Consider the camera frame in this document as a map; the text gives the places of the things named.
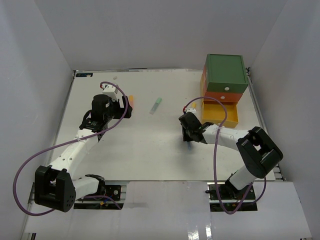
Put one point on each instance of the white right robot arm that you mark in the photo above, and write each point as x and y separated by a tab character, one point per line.
258	151

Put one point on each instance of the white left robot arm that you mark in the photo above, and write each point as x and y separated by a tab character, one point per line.
55	185

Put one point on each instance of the orange cap highlighter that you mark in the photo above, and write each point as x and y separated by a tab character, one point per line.
131	101

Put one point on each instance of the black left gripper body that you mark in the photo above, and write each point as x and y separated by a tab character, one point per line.
115	111

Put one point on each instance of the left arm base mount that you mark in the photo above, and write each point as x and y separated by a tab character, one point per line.
111	197

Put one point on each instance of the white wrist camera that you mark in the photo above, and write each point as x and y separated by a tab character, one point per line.
190	110
110	91

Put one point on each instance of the green drawer box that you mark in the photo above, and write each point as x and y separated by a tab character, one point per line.
225	74

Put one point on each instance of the green cap highlighter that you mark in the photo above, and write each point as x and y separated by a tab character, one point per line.
155	105

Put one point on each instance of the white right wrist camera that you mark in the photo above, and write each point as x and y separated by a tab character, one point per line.
190	110

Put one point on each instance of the yellow drawer box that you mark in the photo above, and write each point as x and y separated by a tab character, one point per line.
213	112

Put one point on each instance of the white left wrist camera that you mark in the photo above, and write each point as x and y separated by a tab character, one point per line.
110	91

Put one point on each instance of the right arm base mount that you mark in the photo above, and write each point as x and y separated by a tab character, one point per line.
230	201

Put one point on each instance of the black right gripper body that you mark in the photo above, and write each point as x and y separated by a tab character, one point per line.
186	134

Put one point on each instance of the orange drawer box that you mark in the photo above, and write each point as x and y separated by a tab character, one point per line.
228	97

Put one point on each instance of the blue label sticker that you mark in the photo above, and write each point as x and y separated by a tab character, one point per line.
83	75

